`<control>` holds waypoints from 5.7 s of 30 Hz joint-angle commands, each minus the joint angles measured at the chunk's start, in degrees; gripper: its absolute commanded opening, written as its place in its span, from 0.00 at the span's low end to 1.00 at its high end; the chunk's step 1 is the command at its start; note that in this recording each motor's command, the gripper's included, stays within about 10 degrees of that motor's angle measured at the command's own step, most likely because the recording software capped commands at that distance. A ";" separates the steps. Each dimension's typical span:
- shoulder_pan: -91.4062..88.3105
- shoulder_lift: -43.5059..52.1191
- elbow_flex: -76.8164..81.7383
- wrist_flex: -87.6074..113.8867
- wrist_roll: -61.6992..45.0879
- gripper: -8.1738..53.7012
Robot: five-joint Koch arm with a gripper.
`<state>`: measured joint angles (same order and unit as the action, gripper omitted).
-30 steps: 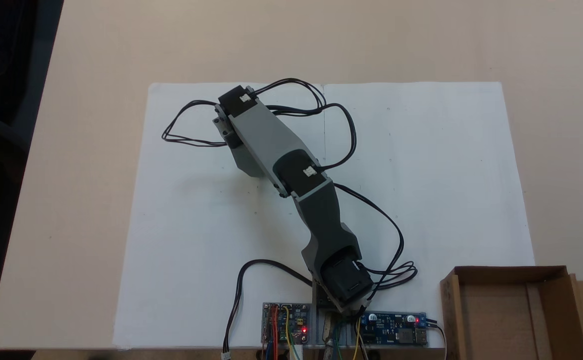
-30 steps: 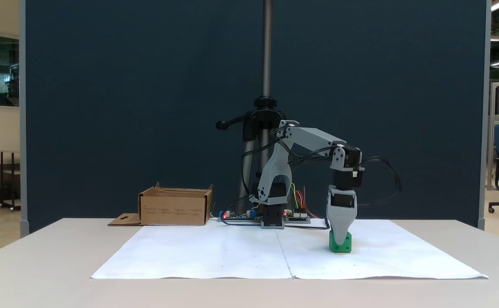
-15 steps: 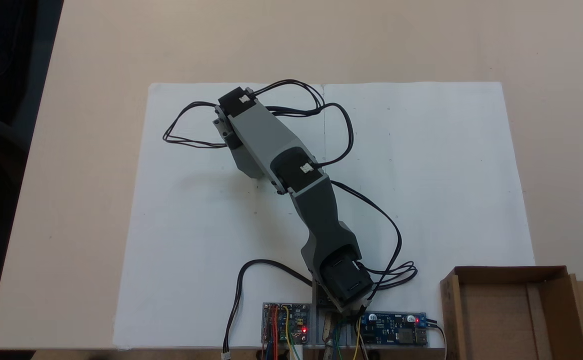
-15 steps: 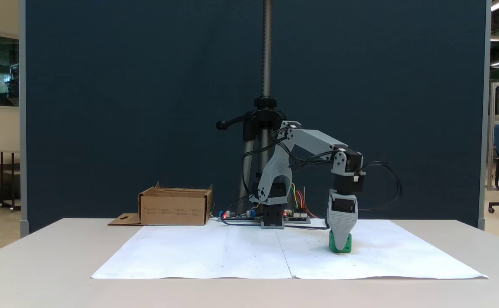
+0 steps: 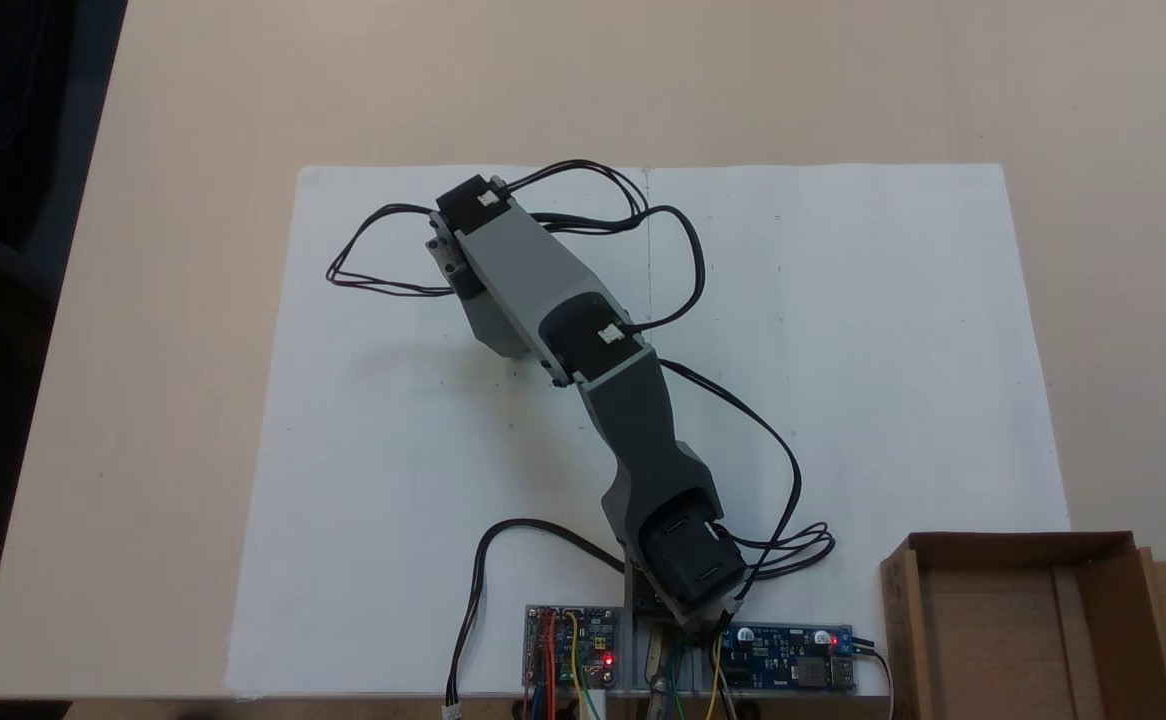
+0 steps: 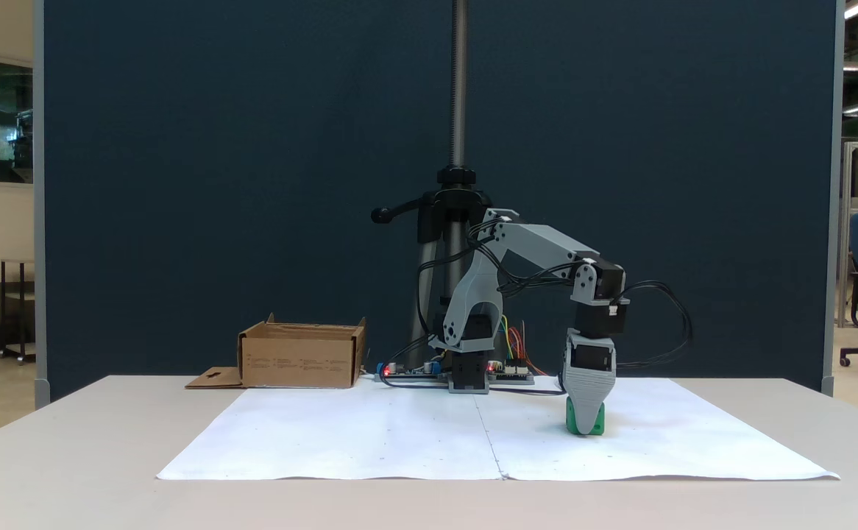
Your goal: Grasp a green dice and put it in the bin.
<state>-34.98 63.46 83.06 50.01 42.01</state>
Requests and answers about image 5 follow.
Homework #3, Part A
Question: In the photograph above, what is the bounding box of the white paper sheet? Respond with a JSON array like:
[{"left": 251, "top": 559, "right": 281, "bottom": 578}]
[
  {"left": 644, "top": 163, "right": 1074, "bottom": 698},
  {"left": 226, "top": 165, "right": 649, "bottom": 698}
]

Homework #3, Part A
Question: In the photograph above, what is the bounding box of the grey controller board red LED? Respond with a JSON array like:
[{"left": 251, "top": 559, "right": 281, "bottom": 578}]
[{"left": 524, "top": 604, "right": 622, "bottom": 691}]

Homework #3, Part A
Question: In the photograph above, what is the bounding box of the blue circuit board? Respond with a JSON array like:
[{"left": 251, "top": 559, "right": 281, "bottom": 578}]
[{"left": 718, "top": 624, "right": 859, "bottom": 693}]

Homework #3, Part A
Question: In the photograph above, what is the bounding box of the brown cardboard box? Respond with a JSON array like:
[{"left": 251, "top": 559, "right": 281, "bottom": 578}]
[{"left": 880, "top": 530, "right": 1166, "bottom": 720}]

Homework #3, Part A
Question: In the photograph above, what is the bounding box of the thin black gripper wire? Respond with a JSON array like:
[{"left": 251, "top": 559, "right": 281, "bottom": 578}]
[{"left": 326, "top": 203, "right": 464, "bottom": 298}]

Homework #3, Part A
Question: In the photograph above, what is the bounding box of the thin black forearm wire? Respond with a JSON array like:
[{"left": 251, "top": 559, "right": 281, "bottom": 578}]
[{"left": 498, "top": 158, "right": 707, "bottom": 333}]

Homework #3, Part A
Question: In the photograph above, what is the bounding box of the black cable white plug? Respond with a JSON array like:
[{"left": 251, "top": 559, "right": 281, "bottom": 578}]
[{"left": 443, "top": 518, "right": 634, "bottom": 720}]

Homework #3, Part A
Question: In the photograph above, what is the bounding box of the orange wire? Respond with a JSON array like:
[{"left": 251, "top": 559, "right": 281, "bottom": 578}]
[{"left": 539, "top": 610, "right": 556, "bottom": 720}]

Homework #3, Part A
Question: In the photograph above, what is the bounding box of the yellow wire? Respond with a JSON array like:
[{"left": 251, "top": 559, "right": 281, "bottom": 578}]
[{"left": 565, "top": 610, "right": 606, "bottom": 720}]

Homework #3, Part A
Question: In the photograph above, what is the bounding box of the thin black base wire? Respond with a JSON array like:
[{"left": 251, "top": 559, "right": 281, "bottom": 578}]
[{"left": 658, "top": 358, "right": 837, "bottom": 613}]

